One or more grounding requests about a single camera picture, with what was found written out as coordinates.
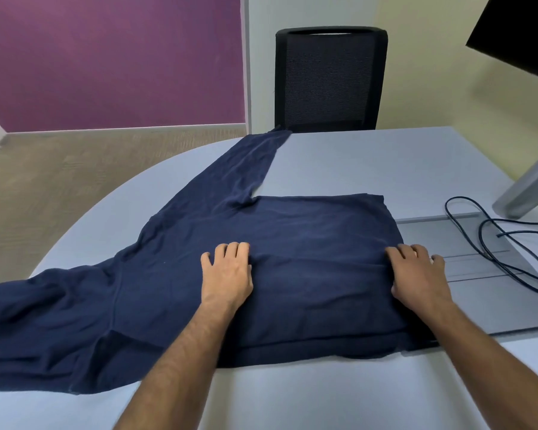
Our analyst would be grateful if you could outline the person's right hand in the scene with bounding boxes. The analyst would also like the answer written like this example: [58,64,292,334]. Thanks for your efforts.
[384,244,454,320]

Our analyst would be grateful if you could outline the person's left hand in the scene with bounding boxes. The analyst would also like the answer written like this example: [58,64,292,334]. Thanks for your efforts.
[200,241,255,313]

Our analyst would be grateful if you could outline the navy blue hoodie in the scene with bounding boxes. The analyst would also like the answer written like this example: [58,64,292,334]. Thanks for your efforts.
[0,128,438,395]

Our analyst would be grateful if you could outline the person's left forearm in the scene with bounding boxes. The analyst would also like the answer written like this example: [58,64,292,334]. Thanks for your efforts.
[112,299,239,430]

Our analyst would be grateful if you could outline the person's right forearm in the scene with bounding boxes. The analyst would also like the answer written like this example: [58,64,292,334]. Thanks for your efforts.
[428,302,538,430]

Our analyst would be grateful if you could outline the steel water bottle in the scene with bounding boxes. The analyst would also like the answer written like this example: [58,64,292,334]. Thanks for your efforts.
[492,145,538,219]

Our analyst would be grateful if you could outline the black mesh back chair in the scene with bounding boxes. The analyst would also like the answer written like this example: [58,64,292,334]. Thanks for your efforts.
[274,26,389,134]

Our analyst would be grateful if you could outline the black television screen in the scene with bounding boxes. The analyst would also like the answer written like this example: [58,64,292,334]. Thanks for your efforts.
[465,0,538,85]

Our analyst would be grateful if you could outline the black coiled cable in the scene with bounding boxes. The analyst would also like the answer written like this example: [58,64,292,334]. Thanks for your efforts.
[444,196,538,299]

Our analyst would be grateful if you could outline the grey table cable box lid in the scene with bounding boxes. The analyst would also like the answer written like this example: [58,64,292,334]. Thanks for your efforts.
[394,212,538,336]

